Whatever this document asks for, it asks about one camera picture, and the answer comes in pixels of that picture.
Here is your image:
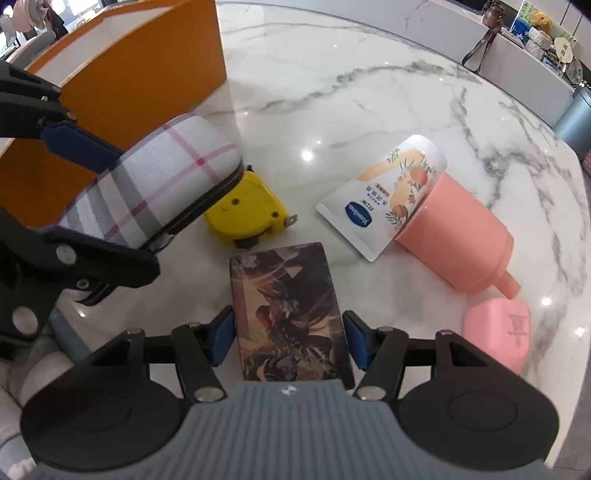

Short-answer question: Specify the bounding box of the picture with plush toy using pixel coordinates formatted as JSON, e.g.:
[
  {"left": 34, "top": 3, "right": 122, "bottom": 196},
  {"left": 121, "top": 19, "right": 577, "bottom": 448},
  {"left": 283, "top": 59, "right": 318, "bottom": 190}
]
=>
[{"left": 515, "top": 0, "right": 578, "bottom": 49}]

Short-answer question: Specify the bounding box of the brown bag with strap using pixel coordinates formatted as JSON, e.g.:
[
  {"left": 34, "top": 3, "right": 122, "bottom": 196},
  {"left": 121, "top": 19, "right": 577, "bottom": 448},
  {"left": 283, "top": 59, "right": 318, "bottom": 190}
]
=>
[{"left": 462, "top": 0, "right": 509, "bottom": 75}]

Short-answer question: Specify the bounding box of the plaid zip case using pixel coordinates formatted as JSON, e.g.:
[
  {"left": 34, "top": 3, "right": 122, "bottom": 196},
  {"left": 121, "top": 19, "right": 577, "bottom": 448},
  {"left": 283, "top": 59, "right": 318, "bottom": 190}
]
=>
[{"left": 58, "top": 113, "right": 245, "bottom": 252}]

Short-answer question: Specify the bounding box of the dark illustrated card box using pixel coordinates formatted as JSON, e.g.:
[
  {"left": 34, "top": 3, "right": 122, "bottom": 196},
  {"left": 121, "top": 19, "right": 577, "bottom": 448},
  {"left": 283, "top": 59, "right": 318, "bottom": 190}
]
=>
[{"left": 229, "top": 242, "right": 356, "bottom": 388}]

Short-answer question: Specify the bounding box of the white marble TV cabinet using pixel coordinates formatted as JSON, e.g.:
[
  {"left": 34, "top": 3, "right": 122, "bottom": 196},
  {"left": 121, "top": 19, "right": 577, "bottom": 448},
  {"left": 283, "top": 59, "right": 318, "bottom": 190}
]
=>
[{"left": 406, "top": 0, "right": 580, "bottom": 134}]

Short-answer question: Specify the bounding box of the round paper fan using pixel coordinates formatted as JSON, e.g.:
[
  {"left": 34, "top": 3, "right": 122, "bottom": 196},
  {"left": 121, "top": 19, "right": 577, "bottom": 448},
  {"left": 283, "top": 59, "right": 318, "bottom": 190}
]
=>
[{"left": 551, "top": 34, "right": 579, "bottom": 64}]

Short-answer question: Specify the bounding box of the white peach-print lotion tube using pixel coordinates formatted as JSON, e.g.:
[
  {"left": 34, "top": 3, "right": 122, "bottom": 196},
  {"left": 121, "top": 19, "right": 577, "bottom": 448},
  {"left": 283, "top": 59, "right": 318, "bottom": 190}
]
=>
[{"left": 316, "top": 135, "right": 448, "bottom": 262}]

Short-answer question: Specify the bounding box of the yellow tape measure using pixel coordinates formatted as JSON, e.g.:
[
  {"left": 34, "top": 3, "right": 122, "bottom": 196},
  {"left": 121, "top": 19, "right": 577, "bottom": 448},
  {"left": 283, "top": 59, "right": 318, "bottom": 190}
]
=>
[{"left": 203, "top": 171, "right": 298, "bottom": 250}]

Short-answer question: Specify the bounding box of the orange cardboard box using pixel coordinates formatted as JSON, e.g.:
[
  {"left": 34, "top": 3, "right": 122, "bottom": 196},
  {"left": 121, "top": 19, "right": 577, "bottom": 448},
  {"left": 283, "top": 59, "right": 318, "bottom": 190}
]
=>
[{"left": 0, "top": 0, "right": 227, "bottom": 204}]

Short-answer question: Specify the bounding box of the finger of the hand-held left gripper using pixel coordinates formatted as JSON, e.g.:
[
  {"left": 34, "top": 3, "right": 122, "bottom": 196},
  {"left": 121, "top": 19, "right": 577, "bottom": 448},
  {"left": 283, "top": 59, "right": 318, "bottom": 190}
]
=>
[
  {"left": 0, "top": 208, "right": 161, "bottom": 344},
  {"left": 0, "top": 60, "right": 125, "bottom": 175}
]

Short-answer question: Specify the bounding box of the pink pump bottle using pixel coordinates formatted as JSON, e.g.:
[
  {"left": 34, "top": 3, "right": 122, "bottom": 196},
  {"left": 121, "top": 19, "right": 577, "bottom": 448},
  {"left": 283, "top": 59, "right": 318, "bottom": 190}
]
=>
[{"left": 462, "top": 298, "right": 532, "bottom": 372}]

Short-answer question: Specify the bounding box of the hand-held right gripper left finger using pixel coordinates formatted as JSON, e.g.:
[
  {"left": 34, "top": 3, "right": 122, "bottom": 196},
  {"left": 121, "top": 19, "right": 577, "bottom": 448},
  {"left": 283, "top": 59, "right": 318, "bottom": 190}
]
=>
[{"left": 90, "top": 305, "right": 236, "bottom": 402}]

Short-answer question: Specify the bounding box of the grey trash can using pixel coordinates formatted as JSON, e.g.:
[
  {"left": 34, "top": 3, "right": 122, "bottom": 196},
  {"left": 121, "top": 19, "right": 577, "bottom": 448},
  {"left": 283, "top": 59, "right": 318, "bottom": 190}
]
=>
[{"left": 554, "top": 88, "right": 591, "bottom": 145}]

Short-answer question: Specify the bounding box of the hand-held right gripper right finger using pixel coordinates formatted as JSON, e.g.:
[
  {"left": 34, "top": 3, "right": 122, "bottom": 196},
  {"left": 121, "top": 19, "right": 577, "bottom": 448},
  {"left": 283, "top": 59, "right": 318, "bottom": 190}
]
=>
[{"left": 342, "top": 310, "right": 490, "bottom": 401}]

